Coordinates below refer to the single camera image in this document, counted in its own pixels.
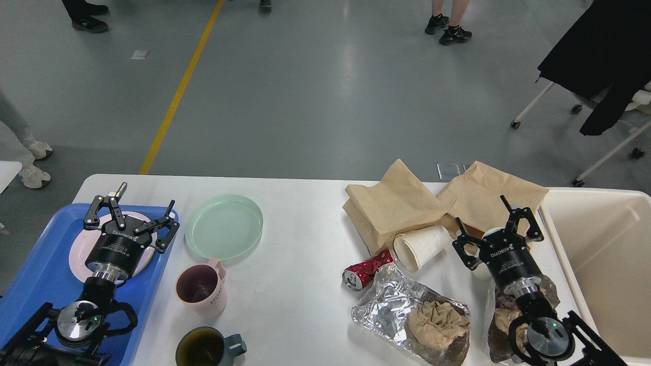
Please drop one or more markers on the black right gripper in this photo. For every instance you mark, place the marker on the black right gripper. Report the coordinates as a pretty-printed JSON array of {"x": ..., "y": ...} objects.
[{"x": 506, "y": 254}]

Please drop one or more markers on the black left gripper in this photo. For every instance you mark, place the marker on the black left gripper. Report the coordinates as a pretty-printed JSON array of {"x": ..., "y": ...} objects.
[{"x": 123, "y": 242}]

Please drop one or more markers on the pink mug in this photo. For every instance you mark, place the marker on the pink mug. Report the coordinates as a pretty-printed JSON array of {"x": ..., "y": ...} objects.
[{"x": 201, "y": 288}]

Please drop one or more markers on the green plate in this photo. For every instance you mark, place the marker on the green plate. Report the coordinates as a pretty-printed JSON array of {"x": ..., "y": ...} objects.
[{"x": 224, "y": 227}]

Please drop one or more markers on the dark teal mug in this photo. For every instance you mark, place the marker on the dark teal mug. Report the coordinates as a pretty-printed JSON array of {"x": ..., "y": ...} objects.
[{"x": 207, "y": 346}]

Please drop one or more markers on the foil bag under right arm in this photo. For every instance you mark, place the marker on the foil bag under right arm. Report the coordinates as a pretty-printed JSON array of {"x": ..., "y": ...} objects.
[{"x": 501, "y": 310}]

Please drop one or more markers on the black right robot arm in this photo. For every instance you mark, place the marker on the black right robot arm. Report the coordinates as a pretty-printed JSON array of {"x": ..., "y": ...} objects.
[{"x": 538, "y": 336}]

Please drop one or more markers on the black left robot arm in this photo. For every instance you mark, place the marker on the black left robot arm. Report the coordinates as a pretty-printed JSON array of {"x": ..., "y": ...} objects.
[{"x": 92, "y": 275}]

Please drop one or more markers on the white paper cup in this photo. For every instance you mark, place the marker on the white paper cup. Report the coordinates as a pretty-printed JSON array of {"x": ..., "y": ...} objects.
[
  {"x": 415, "y": 248},
  {"x": 482, "y": 272}
]

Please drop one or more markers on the pink plate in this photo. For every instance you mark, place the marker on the pink plate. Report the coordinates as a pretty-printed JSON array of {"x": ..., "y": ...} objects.
[{"x": 81, "y": 248}]

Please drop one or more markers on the right brown paper bag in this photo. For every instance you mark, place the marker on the right brown paper bag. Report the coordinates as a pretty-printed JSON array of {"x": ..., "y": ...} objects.
[{"x": 474, "y": 197}]

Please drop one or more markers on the brown paper bag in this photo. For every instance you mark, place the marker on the brown paper bag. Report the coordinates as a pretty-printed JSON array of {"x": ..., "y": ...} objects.
[
  {"x": 398, "y": 203},
  {"x": 474, "y": 197}
]

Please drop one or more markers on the blue plastic tray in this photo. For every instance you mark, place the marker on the blue plastic tray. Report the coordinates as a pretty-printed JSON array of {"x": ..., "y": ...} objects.
[{"x": 46, "y": 277}]

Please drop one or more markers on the beige plastic bin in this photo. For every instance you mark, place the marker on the beige plastic bin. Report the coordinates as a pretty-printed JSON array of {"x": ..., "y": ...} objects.
[{"x": 603, "y": 239}]

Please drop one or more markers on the foil wrapper with napkin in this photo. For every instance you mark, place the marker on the foil wrapper with napkin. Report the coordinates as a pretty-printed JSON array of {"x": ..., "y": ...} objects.
[{"x": 414, "y": 317}]

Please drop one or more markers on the left brown paper bag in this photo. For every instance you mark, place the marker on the left brown paper bag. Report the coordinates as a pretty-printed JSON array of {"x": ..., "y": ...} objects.
[{"x": 398, "y": 203}]

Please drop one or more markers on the person in light trousers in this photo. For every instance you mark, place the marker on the person in light trousers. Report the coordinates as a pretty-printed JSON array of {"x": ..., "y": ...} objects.
[{"x": 19, "y": 144}]

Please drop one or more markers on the crushed red soda can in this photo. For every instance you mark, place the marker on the crushed red soda can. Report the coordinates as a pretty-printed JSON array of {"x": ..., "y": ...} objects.
[{"x": 357, "y": 276}]

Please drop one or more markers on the person in black shoes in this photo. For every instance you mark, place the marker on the person in black shoes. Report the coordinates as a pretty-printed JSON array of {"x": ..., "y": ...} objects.
[{"x": 454, "y": 32}]

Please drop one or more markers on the person in dark shoes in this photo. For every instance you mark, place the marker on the person in dark shoes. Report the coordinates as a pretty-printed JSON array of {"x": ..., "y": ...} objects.
[{"x": 83, "y": 16}]

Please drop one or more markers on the black jacket on chair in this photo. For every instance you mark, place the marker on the black jacket on chair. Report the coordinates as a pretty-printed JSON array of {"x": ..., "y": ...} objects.
[{"x": 607, "y": 48}]

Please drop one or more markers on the white rolling chair frame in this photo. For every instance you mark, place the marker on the white rolling chair frame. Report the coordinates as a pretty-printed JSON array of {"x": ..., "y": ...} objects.
[{"x": 548, "y": 148}]

